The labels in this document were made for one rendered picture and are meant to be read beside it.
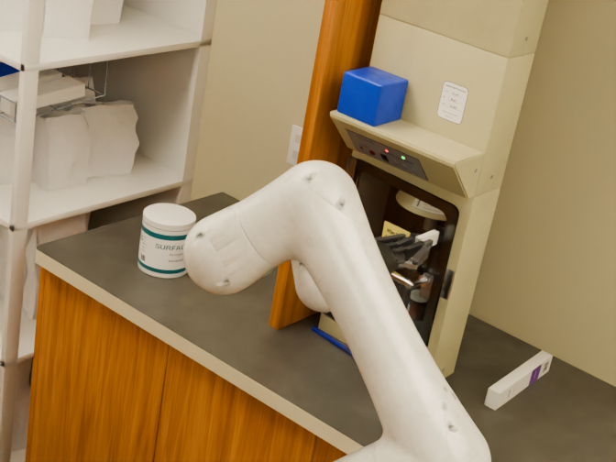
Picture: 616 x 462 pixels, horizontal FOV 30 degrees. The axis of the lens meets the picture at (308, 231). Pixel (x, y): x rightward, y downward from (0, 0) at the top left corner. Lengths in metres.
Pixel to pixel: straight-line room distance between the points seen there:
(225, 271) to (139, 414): 1.24
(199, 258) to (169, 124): 1.90
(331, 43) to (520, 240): 0.76
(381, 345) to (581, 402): 1.20
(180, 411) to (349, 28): 0.98
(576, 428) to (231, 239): 1.19
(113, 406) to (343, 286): 1.42
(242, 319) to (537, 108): 0.86
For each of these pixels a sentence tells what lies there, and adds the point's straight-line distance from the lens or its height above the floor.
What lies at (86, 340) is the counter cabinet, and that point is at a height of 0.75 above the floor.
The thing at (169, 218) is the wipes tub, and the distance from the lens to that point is 2.82.
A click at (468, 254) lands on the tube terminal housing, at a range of 2.48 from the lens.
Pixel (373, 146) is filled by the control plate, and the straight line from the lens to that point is 2.42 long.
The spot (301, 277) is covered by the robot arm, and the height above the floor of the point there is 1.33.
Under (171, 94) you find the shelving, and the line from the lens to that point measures 3.51.
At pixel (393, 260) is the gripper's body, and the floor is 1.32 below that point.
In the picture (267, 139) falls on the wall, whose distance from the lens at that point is 3.29.
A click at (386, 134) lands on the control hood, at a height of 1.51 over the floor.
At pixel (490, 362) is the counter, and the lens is 2.77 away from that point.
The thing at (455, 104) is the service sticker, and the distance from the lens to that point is 2.38.
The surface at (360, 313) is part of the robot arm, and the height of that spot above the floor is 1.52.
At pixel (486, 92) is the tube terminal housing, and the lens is 2.34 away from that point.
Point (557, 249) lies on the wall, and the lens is 2.83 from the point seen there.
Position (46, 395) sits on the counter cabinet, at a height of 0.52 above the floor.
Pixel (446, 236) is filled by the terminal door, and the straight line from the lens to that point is 2.41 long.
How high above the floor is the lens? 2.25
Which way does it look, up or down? 24 degrees down
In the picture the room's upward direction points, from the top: 10 degrees clockwise
